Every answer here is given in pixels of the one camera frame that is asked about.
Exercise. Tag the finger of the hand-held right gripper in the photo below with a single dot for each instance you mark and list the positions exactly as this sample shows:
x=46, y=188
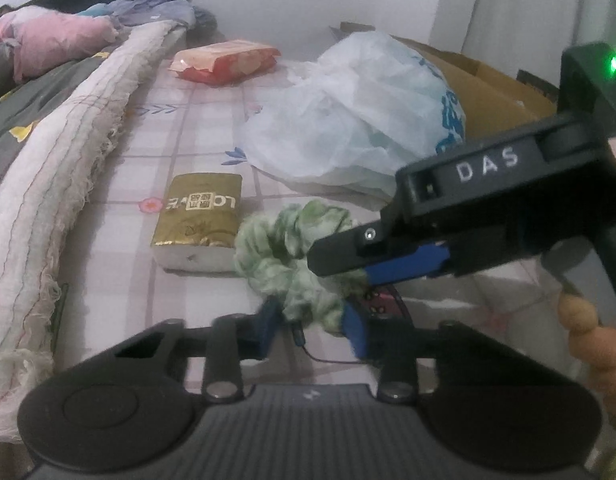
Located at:
x=407, y=266
x=348, y=250

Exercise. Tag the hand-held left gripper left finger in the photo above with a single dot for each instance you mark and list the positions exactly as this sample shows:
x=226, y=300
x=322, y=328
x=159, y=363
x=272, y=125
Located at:
x=270, y=327

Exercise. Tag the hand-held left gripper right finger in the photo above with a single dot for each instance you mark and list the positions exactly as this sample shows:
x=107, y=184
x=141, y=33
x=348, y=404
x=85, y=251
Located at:
x=354, y=332

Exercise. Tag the green scrunchie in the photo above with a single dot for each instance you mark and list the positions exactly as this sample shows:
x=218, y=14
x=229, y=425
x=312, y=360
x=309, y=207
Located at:
x=283, y=245

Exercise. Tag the large cardboard box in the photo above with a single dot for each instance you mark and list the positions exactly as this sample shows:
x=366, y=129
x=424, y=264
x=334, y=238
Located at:
x=492, y=95

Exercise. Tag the person's right hand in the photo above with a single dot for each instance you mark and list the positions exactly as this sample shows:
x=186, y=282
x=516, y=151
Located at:
x=602, y=355

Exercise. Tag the dark red dotted item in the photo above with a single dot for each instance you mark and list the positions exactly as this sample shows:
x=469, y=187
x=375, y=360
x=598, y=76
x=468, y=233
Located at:
x=387, y=302

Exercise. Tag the white plastic shopping bag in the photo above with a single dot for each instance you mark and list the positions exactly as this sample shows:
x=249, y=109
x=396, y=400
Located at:
x=348, y=120

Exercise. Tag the gold tissue pack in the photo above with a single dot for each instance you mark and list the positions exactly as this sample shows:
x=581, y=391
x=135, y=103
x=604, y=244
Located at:
x=198, y=215

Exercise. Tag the pink checked mat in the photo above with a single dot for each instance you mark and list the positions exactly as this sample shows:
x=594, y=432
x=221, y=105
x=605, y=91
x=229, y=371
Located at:
x=188, y=125

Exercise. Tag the white folded blanket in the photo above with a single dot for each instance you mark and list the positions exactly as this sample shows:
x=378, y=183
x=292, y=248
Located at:
x=48, y=195

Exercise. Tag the dark clothes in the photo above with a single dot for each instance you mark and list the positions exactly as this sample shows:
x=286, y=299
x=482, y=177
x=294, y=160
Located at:
x=204, y=16

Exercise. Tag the purple clothes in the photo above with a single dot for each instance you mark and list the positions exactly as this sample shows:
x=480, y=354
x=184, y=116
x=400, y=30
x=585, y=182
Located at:
x=148, y=10

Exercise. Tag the grey printed bedsheet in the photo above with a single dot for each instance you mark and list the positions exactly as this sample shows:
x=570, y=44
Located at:
x=33, y=105

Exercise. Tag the pink quilt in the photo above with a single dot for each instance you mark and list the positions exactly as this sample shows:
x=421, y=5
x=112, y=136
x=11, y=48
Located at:
x=53, y=40

